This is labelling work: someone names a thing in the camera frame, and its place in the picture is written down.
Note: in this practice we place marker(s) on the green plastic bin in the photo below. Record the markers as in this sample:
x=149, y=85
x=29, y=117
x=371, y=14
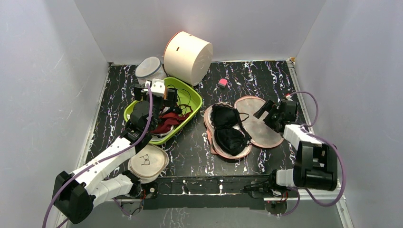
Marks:
x=188, y=101

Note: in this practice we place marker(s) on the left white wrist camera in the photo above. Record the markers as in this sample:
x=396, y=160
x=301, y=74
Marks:
x=156, y=86

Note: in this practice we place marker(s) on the white cylindrical container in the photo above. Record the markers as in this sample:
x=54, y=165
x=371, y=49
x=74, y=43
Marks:
x=187, y=57

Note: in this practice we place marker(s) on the floral mesh laundry bag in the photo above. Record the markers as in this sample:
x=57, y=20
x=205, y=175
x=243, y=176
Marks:
x=261, y=135

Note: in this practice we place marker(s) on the pink small block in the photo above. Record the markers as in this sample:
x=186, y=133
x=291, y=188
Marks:
x=223, y=83

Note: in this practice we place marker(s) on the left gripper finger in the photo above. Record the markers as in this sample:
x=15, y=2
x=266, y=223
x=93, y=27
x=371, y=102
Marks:
x=170, y=97
x=140, y=92

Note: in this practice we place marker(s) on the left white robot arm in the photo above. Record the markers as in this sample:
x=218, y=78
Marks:
x=125, y=166

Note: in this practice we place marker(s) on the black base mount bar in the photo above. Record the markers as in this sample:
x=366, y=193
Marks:
x=234, y=191

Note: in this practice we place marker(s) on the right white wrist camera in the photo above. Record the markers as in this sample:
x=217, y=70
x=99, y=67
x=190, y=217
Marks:
x=288, y=97

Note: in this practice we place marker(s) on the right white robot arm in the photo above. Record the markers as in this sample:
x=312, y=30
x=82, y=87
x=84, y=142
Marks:
x=315, y=162

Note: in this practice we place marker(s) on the black bra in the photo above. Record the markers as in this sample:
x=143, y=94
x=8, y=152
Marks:
x=230, y=134

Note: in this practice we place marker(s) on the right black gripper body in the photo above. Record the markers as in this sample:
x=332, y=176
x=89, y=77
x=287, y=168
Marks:
x=272, y=112

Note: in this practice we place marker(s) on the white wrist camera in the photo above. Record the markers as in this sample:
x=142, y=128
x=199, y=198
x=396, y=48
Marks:
x=288, y=97
x=156, y=86

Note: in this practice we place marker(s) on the cream round mesh laundry bag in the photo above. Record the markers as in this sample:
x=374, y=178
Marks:
x=149, y=163

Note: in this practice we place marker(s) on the maroon bra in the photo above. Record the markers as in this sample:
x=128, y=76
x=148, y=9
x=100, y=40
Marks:
x=168, y=121

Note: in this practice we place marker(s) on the white mesh cylindrical laundry bag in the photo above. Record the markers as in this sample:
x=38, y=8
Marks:
x=149, y=69

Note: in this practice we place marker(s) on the aluminium frame rail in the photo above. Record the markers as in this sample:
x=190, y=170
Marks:
x=326, y=197

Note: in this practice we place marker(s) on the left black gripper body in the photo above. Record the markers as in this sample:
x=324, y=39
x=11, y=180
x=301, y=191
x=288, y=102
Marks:
x=157, y=104

